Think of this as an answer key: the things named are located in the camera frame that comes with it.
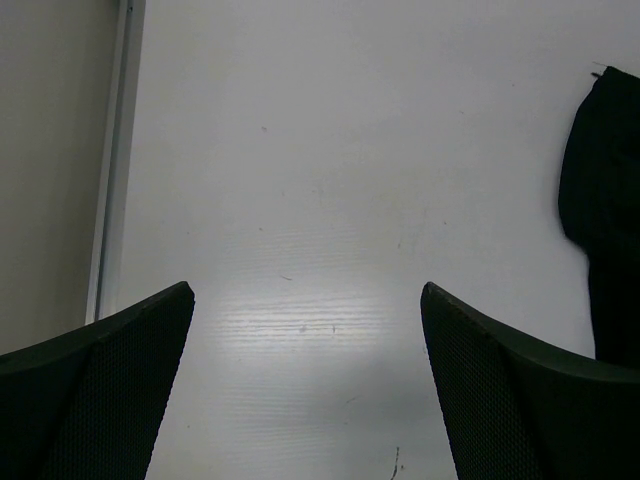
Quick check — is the aluminium table edge rail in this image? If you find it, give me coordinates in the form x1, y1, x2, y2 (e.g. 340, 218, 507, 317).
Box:
85, 1, 146, 324

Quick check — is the black pleated skirt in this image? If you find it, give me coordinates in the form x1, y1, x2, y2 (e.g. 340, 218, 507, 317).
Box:
557, 66, 639, 369

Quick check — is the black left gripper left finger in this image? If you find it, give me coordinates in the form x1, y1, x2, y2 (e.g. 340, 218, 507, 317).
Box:
1, 281, 195, 479

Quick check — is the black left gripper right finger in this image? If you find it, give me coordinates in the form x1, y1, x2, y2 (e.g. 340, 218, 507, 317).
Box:
421, 282, 639, 479

